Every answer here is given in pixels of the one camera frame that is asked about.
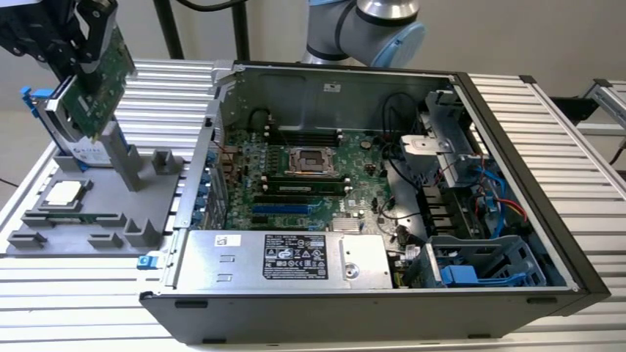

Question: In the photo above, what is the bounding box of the blue wire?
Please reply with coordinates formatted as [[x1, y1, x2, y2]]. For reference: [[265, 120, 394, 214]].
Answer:
[[473, 164, 505, 239]]

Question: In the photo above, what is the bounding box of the grey plastic disk bay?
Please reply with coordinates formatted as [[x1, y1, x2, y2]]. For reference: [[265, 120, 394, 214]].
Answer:
[[405, 234, 548, 290]]

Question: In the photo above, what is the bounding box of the RAM stick with white label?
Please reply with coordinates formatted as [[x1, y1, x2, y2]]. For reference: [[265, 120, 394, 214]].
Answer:
[[267, 183, 345, 195]]

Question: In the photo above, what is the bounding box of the blue bay latch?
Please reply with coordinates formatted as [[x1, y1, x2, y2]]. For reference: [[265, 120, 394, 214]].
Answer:
[[438, 264, 480, 287]]

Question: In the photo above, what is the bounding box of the metal socket cover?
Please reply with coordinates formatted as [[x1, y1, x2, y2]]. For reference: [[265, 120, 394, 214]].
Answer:
[[291, 147, 333, 172]]

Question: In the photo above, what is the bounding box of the plain green RAM stick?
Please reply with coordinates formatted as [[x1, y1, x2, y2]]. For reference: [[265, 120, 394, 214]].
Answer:
[[27, 211, 122, 224]]

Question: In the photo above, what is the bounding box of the silver chipset heat sink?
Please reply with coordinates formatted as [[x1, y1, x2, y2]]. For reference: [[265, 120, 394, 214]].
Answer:
[[332, 218, 364, 233]]

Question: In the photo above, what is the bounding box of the grey parts rack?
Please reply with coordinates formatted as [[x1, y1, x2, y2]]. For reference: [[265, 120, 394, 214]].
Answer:
[[7, 122, 190, 257]]

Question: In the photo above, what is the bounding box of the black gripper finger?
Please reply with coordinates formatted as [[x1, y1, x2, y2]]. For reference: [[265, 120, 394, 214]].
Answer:
[[73, 0, 119, 95], [0, 16, 83, 76]]

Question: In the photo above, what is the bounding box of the black open PC case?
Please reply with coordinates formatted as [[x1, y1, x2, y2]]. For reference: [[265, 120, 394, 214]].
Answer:
[[138, 59, 613, 345]]

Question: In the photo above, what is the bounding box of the metal drive cage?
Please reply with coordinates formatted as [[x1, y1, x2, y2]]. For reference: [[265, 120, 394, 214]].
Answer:
[[398, 89, 493, 190]]

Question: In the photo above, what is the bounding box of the thick black camera cable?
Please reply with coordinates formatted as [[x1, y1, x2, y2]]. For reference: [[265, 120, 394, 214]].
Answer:
[[174, 0, 255, 12]]

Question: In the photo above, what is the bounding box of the black stand pole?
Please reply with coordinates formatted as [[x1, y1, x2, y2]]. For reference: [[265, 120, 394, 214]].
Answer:
[[154, 0, 186, 60], [231, 0, 251, 62]]

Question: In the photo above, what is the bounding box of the long black expansion slot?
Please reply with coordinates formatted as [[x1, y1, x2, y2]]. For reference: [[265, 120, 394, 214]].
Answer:
[[254, 195, 310, 206]]

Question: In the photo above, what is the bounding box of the green motherboard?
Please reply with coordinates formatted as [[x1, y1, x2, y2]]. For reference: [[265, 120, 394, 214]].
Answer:
[[214, 128, 428, 241]]

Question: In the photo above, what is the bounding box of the blue expansion slot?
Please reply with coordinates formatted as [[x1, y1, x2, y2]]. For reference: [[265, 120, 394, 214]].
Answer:
[[251, 205, 310, 217]]

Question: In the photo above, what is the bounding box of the blue disk carrier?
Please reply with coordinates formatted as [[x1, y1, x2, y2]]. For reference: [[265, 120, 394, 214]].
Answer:
[[19, 86, 145, 173]]

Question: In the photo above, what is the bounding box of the silver CPU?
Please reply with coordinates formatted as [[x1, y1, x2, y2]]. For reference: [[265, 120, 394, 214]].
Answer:
[[45, 181, 89, 206]]

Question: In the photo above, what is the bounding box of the aluminium side frame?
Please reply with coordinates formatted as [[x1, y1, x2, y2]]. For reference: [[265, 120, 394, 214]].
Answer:
[[576, 78, 626, 133]]

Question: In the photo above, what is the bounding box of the silver hard disk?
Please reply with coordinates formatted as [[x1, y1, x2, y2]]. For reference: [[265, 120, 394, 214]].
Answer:
[[49, 109, 113, 169]]

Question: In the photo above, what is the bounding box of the green graphics card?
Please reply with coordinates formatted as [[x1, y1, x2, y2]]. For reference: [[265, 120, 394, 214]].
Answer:
[[43, 24, 138, 142]]

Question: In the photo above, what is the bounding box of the silver power supply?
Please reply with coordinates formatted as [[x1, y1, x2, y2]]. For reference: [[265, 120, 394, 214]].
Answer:
[[174, 230, 396, 290]]

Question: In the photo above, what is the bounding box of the CPU socket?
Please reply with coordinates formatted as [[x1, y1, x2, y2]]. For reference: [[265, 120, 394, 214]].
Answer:
[[287, 146, 336, 173]]

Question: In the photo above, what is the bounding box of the red wire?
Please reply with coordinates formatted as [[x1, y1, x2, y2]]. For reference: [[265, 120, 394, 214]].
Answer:
[[497, 197, 529, 223]]

